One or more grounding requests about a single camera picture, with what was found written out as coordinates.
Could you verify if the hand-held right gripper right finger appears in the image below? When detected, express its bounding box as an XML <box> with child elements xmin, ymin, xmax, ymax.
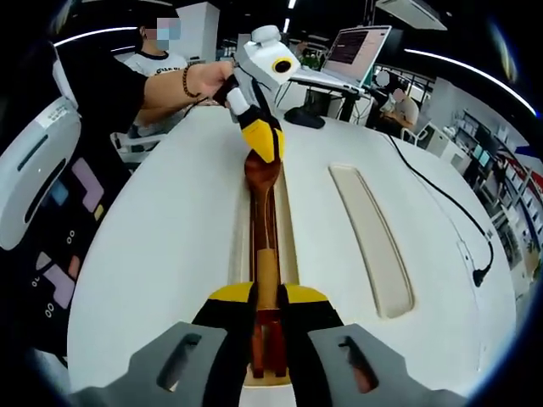
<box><xmin>277</xmin><ymin>282</ymin><xmax>467</xmax><ymax>407</ymax></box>

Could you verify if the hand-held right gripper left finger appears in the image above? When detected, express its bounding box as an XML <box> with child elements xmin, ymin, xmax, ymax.
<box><xmin>70</xmin><ymin>282</ymin><xmax>260</xmax><ymax>407</ymax></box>

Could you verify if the brown wooden spoon utensil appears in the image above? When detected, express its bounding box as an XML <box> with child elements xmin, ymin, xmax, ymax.
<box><xmin>244</xmin><ymin>150</ymin><xmax>282</xmax><ymax>313</ymax></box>

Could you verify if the beige cutlery case base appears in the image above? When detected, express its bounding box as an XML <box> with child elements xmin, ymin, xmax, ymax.
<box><xmin>227</xmin><ymin>163</ymin><xmax>301</xmax><ymax>389</ymax></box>

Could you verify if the beige cutlery case lid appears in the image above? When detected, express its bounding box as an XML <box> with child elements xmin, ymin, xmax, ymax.
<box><xmin>328</xmin><ymin>163</ymin><xmax>416</xmax><ymax>320</ymax></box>

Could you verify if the person's left hand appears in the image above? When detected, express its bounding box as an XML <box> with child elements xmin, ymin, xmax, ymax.
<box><xmin>186</xmin><ymin>61</ymin><xmax>238</xmax><ymax>101</ymax></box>

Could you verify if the black computer mouse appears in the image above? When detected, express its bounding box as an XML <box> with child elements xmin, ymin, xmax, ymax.
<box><xmin>283</xmin><ymin>108</ymin><xmax>326</xmax><ymax>131</ymax></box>

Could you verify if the black laptop stand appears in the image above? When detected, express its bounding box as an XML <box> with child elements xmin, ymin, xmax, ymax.
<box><xmin>292</xmin><ymin>70</ymin><xmax>375</xmax><ymax>125</ymax></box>

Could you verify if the white open laptop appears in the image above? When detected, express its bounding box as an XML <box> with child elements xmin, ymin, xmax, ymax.
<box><xmin>296</xmin><ymin>25</ymin><xmax>394</xmax><ymax>89</ymax></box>

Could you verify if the ceiling air conditioner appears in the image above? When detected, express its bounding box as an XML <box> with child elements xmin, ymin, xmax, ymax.
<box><xmin>375</xmin><ymin>0</ymin><xmax>449</xmax><ymax>31</ymax></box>

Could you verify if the person's black printed shirt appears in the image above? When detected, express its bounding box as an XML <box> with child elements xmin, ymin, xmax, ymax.
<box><xmin>0</xmin><ymin>42</ymin><xmax>148</xmax><ymax>361</ymax></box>

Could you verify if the storage shelf with white bins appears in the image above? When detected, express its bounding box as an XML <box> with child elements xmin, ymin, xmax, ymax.
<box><xmin>460</xmin><ymin>108</ymin><xmax>540</xmax><ymax>272</ymax></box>

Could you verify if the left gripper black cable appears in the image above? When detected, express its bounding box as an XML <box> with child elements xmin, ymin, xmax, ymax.
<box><xmin>250</xmin><ymin>79</ymin><xmax>273</xmax><ymax>122</ymax></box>

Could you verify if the brown bead bracelet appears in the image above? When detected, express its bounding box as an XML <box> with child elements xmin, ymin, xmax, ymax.
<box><xmin>182</xmin><ymin>63</ymin><xmax>204</xmax><ymax>99</ymax></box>

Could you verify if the black power cable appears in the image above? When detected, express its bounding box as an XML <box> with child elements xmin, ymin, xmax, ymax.
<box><xmin>388</xmin><ymin>133</ymin><xmax>495</xmax><ymax>288</ymax></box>

